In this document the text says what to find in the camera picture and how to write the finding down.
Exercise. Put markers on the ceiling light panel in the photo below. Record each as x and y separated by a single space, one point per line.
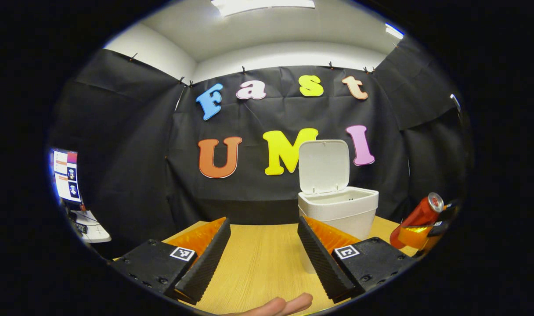
394 31
262 5

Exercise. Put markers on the computer monitor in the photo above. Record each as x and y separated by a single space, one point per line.
67 175

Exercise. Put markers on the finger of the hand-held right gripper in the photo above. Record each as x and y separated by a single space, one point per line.
450 210
414 237

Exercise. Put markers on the white desktop garbage bin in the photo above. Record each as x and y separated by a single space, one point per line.
324 166

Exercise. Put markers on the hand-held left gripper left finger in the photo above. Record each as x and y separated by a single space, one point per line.
205 263

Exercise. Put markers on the wooden desktop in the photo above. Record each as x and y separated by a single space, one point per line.
267 263

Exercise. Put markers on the black backdrop cloth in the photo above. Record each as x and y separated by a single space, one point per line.
131 153

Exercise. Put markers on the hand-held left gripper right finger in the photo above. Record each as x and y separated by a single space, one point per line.
322 263

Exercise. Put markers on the red pop can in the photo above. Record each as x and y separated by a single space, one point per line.
418 215

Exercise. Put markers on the black keyboard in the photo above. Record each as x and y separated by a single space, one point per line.
81 228

